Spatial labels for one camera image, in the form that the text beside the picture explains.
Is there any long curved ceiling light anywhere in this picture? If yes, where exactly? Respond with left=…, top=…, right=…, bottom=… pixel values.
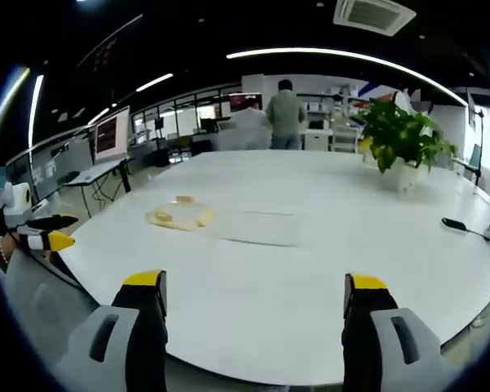
left=225, top=47, right=469, bottom=106

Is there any translucent yellow plastic buckle part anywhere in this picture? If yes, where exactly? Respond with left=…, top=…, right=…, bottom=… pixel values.
left=145, top=207, right=181, bottom=230

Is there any black flat device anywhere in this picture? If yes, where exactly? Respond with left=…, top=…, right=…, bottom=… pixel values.
left=441, top=217, right=469, bottom=234

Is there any black tripod stand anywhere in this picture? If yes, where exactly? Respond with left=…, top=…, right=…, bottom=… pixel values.
left=466, top=87, right=486, bottom=188

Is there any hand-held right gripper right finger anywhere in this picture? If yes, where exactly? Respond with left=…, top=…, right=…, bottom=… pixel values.
left=341, top=272, right=463, bottom=392

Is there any computer monitor with red screen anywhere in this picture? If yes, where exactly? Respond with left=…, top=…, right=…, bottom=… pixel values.
left=92, top=105, right=131, bottom=165

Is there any wide curved dark monitor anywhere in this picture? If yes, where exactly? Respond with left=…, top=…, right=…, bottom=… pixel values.
left=6, top=136, right=96, bottom=202

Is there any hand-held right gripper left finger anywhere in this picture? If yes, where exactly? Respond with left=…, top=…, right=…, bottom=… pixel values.
left=51, top=269, right=168, bottom=392

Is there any white plant pot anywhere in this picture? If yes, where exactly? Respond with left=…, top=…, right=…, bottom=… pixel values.
left=381, top=157, right=421, bottom=193

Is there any short ceiling light strip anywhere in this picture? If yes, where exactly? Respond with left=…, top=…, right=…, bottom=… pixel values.
left=135, top=73, right=175, bottom=93
left=27, top=74, right=46, bottom=149

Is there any white cabinet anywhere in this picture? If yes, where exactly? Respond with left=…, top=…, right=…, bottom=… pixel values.
left=304, top=127, right=334, bottom=152

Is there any ceiling air conditioner vent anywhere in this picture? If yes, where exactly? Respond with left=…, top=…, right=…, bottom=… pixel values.
left=332, top=0, right=417, bottom=38

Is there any person's left hand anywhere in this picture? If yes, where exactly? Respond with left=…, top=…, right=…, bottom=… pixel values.
left=0, top=232, right=26, bottom=262

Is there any white side desk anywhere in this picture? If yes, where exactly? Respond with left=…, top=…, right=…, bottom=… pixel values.
left=64, top=157, right=135, bottom=218

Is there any green potted plant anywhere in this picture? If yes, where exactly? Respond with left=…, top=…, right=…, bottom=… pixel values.
left=352, top=99, right=459, bottom=175

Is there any red wall screen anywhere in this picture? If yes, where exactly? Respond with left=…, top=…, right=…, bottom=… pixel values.
left=229, top=92, right=264, bottom=116

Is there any clear bag with bread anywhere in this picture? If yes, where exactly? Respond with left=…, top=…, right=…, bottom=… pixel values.
left=169, top=194, right=216, bottom=230

